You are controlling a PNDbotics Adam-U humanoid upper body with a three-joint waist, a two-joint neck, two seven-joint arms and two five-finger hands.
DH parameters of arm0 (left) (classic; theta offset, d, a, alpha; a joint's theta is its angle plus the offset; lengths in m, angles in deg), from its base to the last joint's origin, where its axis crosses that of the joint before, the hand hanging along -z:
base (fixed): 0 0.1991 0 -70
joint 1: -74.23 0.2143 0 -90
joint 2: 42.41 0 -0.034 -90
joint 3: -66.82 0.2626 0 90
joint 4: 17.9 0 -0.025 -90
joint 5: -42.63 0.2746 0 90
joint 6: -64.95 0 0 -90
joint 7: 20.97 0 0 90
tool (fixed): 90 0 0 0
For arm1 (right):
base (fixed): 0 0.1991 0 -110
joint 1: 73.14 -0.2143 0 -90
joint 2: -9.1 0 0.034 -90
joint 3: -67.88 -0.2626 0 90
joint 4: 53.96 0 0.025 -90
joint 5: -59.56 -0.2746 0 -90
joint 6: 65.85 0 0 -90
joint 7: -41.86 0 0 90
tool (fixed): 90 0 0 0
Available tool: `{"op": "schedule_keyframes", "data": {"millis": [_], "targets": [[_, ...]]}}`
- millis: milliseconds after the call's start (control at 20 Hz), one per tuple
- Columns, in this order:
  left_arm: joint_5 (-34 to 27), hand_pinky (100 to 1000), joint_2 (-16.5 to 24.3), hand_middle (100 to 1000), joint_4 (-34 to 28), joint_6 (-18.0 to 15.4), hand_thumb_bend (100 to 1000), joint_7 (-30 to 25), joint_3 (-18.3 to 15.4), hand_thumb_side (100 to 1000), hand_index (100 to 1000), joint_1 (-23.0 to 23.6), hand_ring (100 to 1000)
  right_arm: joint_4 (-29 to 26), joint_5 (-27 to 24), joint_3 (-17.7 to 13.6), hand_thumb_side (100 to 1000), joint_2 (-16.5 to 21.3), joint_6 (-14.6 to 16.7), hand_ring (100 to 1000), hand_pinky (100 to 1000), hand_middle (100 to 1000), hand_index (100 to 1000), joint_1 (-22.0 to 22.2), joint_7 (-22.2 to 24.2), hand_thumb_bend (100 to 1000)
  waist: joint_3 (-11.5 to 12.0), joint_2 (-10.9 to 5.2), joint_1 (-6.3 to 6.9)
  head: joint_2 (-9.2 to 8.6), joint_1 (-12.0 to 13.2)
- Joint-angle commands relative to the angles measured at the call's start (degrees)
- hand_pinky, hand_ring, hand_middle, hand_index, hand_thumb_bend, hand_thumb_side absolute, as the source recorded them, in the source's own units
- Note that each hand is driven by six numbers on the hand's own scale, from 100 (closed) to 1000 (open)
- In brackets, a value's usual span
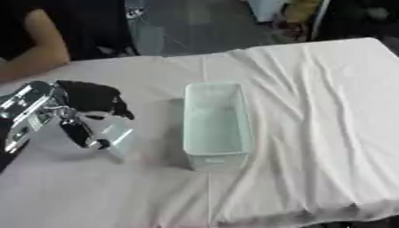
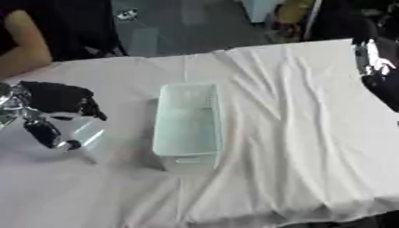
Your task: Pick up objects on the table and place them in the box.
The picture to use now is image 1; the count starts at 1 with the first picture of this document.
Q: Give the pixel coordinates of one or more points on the pale green mesh basket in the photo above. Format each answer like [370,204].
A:
[218,124]

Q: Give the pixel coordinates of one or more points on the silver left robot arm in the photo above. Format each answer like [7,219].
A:
[28,109]

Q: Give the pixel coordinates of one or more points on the yellow object on floor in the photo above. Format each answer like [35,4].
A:
[300,10]

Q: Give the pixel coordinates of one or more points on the dark chair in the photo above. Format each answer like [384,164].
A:
[358,17]

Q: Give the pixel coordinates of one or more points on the person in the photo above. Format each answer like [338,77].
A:
[78,26]

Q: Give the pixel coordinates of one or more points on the white translucent rectangular block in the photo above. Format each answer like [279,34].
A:
[118,133]

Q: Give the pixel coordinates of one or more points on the person's forearm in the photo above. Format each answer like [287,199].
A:
[31,63]

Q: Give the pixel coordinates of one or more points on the white container on floor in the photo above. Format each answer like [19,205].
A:
[265,9]

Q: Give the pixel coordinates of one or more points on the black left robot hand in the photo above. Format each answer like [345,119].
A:
[88,96]

